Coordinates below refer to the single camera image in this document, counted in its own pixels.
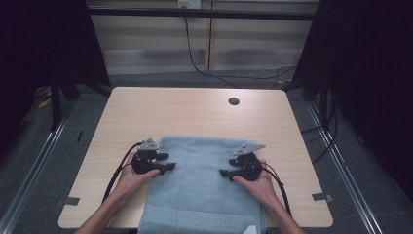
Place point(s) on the yellow object on floor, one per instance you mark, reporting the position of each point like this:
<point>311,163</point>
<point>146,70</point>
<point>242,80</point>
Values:
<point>44,103</point>

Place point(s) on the white wall socket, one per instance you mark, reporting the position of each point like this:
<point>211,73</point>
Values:
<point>190,4</point>

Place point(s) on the metal floor rail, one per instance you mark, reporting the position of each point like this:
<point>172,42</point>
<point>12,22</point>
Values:
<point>29,182</point>
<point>344,175</point>

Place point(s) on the light blue towel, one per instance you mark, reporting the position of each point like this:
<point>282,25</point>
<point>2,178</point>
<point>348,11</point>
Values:
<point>198,191</point>

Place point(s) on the grey tape strip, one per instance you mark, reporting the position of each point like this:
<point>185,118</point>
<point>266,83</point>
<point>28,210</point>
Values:
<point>322,197</point>
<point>71,201</point>

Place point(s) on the person's left hand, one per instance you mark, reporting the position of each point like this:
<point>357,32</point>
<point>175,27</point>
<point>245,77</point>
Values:
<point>131,182</point>

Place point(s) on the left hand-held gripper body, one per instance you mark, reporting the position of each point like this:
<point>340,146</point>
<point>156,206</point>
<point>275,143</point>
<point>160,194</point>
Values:
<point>144,164</point>

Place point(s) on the dark round table grommet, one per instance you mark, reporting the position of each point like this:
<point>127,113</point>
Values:
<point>233,101</point>

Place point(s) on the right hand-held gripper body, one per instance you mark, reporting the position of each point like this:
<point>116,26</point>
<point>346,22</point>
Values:
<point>248,167</point>

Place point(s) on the black horizontal bar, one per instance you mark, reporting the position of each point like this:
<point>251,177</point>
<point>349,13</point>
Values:
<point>201,14</point>

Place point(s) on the black curtain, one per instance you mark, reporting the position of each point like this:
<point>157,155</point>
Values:
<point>39,48</point>
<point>370,81</point>

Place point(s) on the black metal stand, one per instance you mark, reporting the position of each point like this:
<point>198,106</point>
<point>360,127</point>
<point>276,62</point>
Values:
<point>56,104</point>

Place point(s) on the person's right hand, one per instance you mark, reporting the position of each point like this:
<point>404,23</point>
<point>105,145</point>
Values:
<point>259,190</point>

